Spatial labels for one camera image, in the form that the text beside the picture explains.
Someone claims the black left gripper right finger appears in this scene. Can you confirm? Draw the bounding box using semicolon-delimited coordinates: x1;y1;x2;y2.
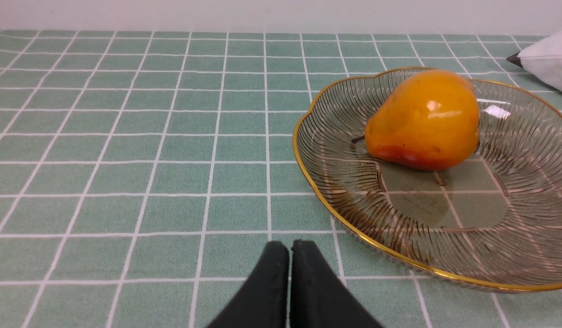
290;240;382;328

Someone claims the green checkered tablecloth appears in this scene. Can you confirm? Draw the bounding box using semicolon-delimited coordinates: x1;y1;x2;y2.
0;31;562;328

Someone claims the gold-rimmed glass fruit bowl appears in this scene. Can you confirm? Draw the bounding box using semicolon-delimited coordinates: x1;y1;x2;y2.
293;67;562;292

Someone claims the white cloth tote bag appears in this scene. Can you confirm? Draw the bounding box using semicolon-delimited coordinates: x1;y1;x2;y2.
506;30;562;92

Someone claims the orange pear fruit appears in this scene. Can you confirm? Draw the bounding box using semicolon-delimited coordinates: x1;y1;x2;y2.
352;69;480;171

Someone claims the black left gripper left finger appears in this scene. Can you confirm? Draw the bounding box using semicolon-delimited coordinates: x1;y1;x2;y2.
208;241;289;328

